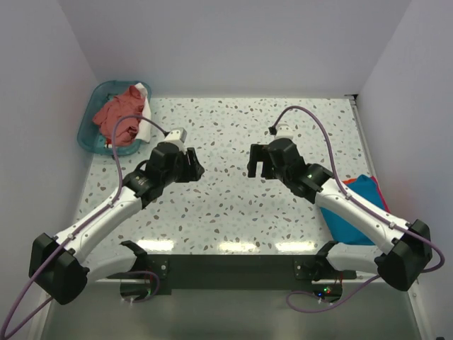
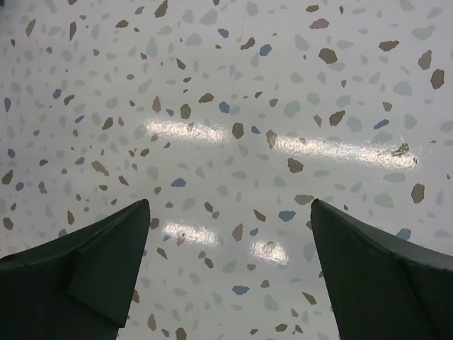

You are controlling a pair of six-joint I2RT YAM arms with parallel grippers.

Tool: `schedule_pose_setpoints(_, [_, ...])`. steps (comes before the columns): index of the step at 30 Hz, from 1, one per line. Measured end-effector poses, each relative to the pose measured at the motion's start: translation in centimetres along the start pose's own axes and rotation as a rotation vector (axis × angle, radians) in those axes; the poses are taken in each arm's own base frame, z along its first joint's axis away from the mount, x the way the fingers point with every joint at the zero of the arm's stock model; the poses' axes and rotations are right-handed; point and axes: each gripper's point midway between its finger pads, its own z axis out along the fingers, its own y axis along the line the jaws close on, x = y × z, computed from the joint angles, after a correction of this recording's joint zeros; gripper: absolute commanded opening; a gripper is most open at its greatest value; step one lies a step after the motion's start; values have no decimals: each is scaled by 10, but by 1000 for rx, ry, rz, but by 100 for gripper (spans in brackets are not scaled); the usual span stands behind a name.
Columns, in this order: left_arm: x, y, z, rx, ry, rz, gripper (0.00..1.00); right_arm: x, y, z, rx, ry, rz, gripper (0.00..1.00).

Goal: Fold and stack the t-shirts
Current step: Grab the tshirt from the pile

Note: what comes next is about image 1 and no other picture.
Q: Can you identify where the salmon pink t shirt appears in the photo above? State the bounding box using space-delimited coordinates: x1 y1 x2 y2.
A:
92 85 144 147

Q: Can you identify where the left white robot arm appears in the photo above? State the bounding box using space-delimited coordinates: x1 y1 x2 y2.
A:
29 142 205 305

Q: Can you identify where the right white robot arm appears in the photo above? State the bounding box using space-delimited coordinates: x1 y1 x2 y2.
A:
247 138 432 291

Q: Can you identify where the white t shirt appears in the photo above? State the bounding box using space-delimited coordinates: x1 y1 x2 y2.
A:
134 82 152 143

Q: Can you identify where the orange folded t shirt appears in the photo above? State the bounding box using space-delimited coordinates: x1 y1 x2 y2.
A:
343 178 357 184

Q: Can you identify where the teal plastic basket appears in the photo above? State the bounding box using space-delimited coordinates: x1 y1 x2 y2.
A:
77 81 151 156

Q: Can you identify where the blue folded t shirt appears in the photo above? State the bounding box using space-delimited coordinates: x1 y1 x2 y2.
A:
320 174 390 246

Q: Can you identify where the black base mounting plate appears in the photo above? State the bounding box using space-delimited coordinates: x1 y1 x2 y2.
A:
108 254 357 295

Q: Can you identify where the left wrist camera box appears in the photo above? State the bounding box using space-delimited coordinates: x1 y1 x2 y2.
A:
164 127 187 152

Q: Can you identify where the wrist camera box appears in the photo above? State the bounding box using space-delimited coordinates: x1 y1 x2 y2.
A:
268 123 294 140
164 127 187 152

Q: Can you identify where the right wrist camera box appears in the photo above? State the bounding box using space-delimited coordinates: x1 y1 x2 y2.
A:
268 123 294 140

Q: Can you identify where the aluminium frame rail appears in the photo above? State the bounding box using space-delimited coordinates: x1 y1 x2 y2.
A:
408 281 435 340

